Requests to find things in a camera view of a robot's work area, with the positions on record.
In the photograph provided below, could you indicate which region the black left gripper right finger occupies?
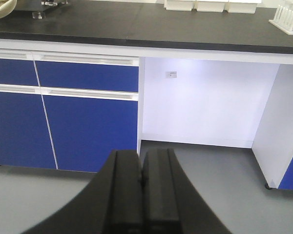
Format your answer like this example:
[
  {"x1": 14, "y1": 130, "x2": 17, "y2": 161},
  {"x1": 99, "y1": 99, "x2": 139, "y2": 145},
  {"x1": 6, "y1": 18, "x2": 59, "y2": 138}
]
[{"x1": 143, "y1": 148, "x2": 230, "y2": 234}]

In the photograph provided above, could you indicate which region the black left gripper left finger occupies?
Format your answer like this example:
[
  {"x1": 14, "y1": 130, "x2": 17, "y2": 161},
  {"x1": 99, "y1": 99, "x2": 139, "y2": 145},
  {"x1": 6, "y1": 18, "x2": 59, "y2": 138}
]
[{"x1": 25, "y1": 150, "x2": 143, "y2": 234}]

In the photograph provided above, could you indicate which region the blue lower right cabinet door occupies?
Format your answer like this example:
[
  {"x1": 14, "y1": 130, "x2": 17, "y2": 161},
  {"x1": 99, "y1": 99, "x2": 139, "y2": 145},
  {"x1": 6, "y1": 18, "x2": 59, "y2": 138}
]
[{"x1": 44, "y1": 96, "x2": 138, "y2": 172}]

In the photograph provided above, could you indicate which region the blue lower left cabinet door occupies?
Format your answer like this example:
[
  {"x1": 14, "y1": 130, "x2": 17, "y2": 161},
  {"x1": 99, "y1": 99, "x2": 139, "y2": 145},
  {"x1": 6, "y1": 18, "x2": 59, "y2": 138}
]
[{"x1": 0, "y1": 92, "x2": 56, "y2": 169}]

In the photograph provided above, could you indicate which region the blue upper right drawer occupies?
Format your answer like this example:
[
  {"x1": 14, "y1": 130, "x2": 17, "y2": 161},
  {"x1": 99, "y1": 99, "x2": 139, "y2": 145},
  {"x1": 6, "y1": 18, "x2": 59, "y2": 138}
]
[{"x1": 36, "y1": 61, "x2": 139, "y2": 92}]

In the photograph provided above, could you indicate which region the blue drawer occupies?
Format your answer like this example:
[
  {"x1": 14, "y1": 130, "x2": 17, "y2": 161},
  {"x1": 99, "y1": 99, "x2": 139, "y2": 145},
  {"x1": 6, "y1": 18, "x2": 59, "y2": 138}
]
[
  {"x1": 36, "y1": 61, "x2": 139, "y2": 92},
  {"x1": 0, "y1": 58, "x2": 38, "y2": 86}
]

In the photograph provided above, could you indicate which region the blue upper left drawer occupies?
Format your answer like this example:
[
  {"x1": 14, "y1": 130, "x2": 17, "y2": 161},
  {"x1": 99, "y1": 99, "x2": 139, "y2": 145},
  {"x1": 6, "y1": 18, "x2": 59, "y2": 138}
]
[{"x1": 0, "y1": 58, "x2": 38, "y2": 86}]

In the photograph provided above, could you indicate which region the white box left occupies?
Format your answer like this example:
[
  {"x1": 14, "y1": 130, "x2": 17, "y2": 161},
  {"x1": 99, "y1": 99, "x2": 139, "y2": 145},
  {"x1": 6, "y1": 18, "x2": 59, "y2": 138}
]
[{"x1": 164, "y1": 0, "x2": 195, "y2": 11}]

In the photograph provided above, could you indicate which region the white box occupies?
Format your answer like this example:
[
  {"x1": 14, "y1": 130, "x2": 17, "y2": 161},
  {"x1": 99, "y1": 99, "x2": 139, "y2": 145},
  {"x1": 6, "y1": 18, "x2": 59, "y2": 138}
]
[
  {"x1": 194, "y1": 0, "x2": 229, "y2": 13},
  {"x1": 164, "y1": 0, "x2": 195, "y2": 11},
  {"x1": 225, "y1": 0, "x2": 260, "y2": 14}
]

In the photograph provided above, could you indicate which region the white box middle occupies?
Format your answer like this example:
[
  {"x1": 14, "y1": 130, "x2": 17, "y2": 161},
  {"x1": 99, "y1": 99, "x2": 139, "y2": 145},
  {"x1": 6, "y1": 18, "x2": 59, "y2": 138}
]
[{"x1": 194, "y1": 0, "x2": 229, "y2": 13}]

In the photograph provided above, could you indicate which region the white box right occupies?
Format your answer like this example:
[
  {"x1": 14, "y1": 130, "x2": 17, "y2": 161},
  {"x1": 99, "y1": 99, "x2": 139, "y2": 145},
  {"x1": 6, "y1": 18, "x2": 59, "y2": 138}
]
[{"x1": 225, "y1": 0, "x2": 260, "y2": 14}]

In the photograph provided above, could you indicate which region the small white wall label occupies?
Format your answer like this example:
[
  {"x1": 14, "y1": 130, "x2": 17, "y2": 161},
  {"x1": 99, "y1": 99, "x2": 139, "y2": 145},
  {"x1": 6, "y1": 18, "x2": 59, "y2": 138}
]
[{"x1": 166, "y1": 71, "x2": 177, "y2": 78}]

